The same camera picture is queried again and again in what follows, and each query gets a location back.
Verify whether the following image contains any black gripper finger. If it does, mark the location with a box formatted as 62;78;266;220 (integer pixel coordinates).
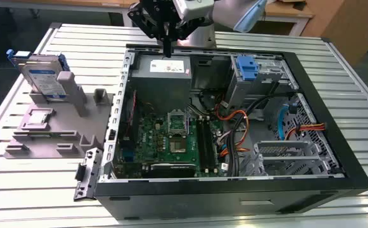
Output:
127;2;170;58
167;18;191;59

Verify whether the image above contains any hard disk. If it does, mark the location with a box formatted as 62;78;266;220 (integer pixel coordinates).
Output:
6;49;71;103

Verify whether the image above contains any red yellow power wire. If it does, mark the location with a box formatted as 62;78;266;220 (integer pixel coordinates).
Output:
285;122;329;141

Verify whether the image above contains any grey metal disk bay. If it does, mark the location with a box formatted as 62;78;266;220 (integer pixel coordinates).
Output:
250;140;330;178

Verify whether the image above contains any grey power supply unit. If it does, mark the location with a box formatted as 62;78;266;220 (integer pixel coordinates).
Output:
130;55;194;114

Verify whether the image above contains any metal socket cover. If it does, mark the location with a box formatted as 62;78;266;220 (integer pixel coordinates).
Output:
166;110;190;139

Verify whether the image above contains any grey metal drive cage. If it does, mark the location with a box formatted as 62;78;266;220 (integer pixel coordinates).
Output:
229;54;299;110

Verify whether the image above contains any green motherboard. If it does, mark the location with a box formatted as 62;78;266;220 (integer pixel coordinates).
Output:
114;111;233;179

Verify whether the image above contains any black RAM slot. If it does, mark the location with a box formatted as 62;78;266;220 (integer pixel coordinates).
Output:
195;115;211;173
203;115;219;173

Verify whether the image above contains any CPU socket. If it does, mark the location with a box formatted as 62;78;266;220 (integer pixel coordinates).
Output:
167;138;191;155

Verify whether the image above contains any wooden desk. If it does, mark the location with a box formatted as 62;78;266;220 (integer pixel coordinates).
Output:
54;0;317;36

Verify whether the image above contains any grey parts rack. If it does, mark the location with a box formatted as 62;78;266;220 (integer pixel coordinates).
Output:
5;71;115;159

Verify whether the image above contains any silver CPU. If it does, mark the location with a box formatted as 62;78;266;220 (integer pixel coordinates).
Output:
29;111;51;124

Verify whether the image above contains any black graphics card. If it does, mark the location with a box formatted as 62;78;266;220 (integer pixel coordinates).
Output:
141;162;198;179

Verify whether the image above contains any green RAM stick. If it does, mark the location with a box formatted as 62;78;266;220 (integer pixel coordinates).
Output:
29;132;62;139

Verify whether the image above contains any brown wooden cabinet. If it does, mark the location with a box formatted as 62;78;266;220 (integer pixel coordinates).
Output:
305;0;368;67

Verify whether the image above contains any black PC case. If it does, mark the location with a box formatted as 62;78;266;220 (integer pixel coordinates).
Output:
94;43;368;220

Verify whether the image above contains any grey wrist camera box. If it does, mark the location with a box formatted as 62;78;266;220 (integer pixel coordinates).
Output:
174;0;215;21

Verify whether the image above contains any thin red wire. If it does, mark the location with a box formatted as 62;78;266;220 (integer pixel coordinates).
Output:
122;89;139;141

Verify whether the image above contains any orange wire bundle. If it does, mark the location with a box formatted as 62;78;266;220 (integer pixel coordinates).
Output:
215;94;253;158

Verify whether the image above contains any blue wire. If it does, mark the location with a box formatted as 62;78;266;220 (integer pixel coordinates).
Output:
278;101;299;141

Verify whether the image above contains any black cable bundle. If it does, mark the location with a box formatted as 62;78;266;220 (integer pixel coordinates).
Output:
229;92;294;177

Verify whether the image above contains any grey card retainer bracket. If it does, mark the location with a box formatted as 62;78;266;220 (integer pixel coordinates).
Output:
74;147;105;202

